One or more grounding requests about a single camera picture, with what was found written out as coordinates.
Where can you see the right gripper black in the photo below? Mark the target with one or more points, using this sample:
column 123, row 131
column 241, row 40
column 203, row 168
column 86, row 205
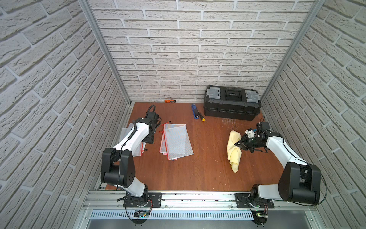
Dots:
column 242, row 142

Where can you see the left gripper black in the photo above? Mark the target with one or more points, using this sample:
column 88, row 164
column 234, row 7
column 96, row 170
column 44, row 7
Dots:
column 149, row 137

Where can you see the yellow cleaning cloth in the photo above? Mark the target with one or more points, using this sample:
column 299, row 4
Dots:
column 233, row 152

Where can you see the white mesh document bag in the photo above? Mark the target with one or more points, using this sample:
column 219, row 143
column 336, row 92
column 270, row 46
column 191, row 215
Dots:
column 125, row 132
column 162, row 149

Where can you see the red zipper mesh document bag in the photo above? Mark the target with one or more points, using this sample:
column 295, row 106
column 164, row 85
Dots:
column 177, row 141

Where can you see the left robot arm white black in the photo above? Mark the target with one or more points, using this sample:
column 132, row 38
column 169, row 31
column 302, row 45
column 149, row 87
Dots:
column 118, row 169

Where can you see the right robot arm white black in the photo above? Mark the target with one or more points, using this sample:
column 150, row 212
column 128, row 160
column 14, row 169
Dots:
column 300, row 182

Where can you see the orange black utility knife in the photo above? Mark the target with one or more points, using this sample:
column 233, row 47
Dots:
column 170, row 101

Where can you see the black plastic toolbox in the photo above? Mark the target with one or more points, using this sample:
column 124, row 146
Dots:
column 231, row 102

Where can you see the blue tool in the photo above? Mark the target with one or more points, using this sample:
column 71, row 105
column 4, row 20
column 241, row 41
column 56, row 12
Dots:
column 195, row 112

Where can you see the black yellow screwdriver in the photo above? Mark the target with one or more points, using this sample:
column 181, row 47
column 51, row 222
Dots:
column 201, row 117

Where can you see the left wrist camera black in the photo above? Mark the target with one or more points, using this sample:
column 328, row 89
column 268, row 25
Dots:
column 153, row 120

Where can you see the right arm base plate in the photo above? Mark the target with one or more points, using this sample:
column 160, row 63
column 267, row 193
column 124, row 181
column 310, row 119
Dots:
column 254, row 200

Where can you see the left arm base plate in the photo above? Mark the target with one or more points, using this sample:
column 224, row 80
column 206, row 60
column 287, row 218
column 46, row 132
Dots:
column 150, row 200

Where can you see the aluminium front rail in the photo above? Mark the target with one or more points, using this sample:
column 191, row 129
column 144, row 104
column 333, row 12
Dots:
column 184, row 200

